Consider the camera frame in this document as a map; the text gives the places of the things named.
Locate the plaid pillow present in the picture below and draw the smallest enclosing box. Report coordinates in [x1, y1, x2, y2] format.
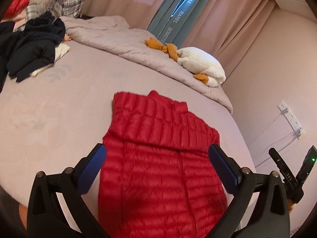
[26, 0, 92, 21]

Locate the navy clothes heap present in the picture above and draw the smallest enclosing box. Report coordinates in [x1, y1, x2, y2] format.
[0, 12, 66, 92]

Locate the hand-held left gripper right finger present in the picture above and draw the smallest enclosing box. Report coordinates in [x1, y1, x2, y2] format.
[208, 143, 291, 238]

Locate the pink curtain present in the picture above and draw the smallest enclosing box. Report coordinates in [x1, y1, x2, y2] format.
[182, 0, 275, 80]

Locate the white cable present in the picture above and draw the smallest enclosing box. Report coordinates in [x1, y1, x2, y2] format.
[255, 115, 301, 169]

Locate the white cloth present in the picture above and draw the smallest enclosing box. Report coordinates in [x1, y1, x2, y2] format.
[31, 43, 70, 76]

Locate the white power strip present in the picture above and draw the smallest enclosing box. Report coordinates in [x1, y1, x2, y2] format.
[277, 101, 306, 139]

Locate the red down jacket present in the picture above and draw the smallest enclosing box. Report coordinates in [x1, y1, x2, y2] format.
[98, 91, 228, 238]
[5, 0, 31, 16]

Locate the white goose plush toy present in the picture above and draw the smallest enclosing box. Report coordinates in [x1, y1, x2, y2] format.
[145, 38, 226, 88]

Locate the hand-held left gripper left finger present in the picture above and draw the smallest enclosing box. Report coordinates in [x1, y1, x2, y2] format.
[27, 143, 109, 238]

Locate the pile of light clothes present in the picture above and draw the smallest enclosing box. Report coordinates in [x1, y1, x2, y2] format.
[12, 4, 37, 31]

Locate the blue curtain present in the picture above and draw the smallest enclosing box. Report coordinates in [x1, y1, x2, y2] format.
[147, 0, 216, 51]

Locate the bed with pink sheet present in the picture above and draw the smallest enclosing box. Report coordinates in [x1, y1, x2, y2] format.
[0, 17, 257, 238]

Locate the grey duvet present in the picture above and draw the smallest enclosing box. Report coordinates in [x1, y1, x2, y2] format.
[59, 15, 233, 114]

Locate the folded red down jacket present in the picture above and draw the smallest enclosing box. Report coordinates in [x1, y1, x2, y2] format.
[5, 0, 31, 16]

